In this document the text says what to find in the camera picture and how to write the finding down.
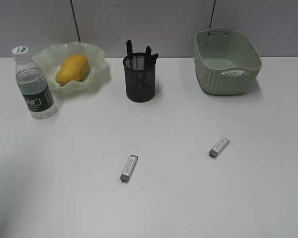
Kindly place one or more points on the black marker pen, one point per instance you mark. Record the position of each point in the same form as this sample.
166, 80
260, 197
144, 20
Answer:
152, 60
129, 53
147, 57

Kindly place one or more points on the grey white eraser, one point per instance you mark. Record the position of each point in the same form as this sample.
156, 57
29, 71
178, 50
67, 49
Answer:
129, 168
220, 145

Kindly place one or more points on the yellow mango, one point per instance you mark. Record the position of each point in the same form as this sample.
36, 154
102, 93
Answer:
73, 69

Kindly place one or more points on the waste paper ball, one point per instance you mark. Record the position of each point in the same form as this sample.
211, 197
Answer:
236, 72

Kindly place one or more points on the clear water bottle green label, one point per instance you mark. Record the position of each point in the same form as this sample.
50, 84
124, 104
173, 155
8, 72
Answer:
32, 84

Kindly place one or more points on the black mesh pen holder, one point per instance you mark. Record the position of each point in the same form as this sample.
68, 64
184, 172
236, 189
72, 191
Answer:
139, 80

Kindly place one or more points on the pale green woven basket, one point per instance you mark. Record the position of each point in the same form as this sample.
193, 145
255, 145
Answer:
219, 49

